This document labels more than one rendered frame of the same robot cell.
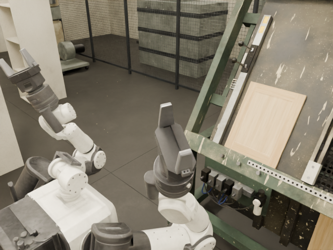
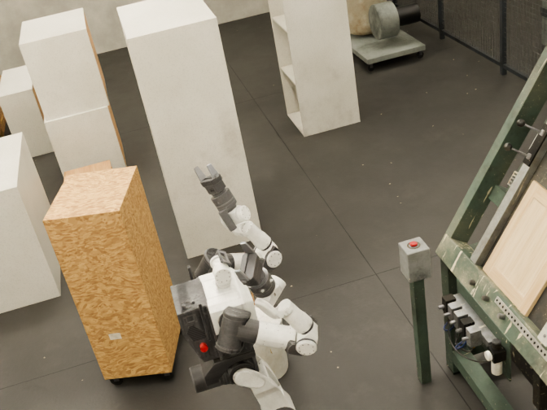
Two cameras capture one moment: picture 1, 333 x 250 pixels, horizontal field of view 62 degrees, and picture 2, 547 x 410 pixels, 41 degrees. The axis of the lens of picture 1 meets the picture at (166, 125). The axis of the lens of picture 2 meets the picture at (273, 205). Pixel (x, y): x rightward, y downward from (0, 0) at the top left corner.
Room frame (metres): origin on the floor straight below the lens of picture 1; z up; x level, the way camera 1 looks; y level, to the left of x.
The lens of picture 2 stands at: (-1.07, -1.34, 3.06)
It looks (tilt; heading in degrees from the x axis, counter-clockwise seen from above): 31 degrees down; 38
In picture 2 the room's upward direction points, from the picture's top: 11 degrees counter-clockwise
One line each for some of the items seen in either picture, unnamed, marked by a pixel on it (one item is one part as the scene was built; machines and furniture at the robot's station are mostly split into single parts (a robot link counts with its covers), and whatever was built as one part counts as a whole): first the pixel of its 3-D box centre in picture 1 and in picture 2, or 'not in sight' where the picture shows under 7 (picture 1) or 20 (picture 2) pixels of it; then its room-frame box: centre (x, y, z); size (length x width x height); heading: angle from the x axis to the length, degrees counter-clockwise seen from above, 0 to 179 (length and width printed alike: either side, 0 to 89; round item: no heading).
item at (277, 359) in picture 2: not in sight; (260, 337); (1.41, 0.86, 0.24); 0.32 x 0.30 x 0.47; 47
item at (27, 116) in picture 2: not in sight; (28, 110); (3.47, 5.22, 0.36); 0.90 x 0.35 x 0.72; 47
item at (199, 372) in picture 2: not in sight; (223, 365); (0.56, 0.35, 0.97); 0.28 x 0.13 x 0.18; 137
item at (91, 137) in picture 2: not in sight; (85, 133); (3.16, 4.01, 0.36); 0.80 x 0.58 x 0.72; 47
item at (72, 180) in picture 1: (68, 178); (220, 271); (0.62, 0.28, 1.44); 0.10 x 0.07 x 0.09; 47
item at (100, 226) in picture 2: not in sight; (122, 281); (1.18, 1.62, 0.63); 0.50 x 0.42 x 1.25; 31
